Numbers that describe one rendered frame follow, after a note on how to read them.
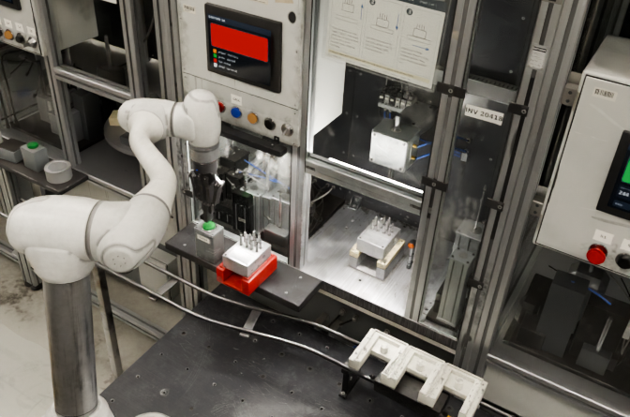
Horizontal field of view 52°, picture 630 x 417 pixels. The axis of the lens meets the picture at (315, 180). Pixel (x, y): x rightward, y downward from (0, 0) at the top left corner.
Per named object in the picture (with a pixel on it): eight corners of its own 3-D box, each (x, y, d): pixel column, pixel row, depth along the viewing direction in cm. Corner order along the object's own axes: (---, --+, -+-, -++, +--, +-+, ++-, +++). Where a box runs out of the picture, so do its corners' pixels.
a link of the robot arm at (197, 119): (225, 132, 196) (182, 128, 197) (223, 85, 187) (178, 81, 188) (217, 151, 187) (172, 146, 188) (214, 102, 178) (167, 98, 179)
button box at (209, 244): (195, 255, 216) (193, 227, 209) (210, 242, 221) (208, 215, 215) (214, 263, 212) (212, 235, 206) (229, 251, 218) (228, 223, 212)
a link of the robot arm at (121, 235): (170, 191, 144) (110, 185, 145) (142, 239, 129) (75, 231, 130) (173, 239, 151) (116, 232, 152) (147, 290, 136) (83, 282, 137)
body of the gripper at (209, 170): (223, 156, 196) (224, 181, 201) (202, 147, 199) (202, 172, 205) (207, 167, 191) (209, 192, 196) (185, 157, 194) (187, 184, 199)
